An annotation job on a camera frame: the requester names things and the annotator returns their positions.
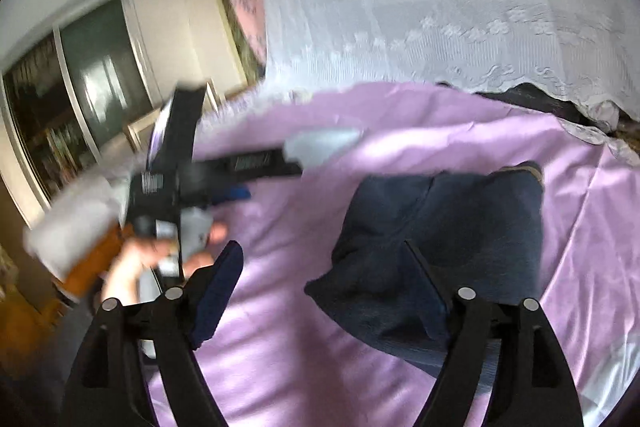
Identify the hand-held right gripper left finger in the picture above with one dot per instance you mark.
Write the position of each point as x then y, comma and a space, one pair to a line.
220, 289

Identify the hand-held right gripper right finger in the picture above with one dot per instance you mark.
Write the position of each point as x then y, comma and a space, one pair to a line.
427, 294

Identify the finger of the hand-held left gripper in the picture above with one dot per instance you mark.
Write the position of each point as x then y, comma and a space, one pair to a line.
260, 164
235, 195

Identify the navy blue small garment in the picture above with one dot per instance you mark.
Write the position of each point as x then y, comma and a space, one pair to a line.
450, 217

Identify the person's left hand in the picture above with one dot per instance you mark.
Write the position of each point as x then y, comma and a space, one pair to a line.
130, 264

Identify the purple bed sheet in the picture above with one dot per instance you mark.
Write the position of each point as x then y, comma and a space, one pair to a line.
300, 257

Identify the glass door bookcase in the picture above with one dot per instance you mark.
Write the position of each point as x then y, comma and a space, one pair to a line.
75, 97

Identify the white lace cloth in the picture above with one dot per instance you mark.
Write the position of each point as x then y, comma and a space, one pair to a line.
400, 7

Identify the dark patterned cloth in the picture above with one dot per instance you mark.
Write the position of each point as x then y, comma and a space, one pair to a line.
540, 102

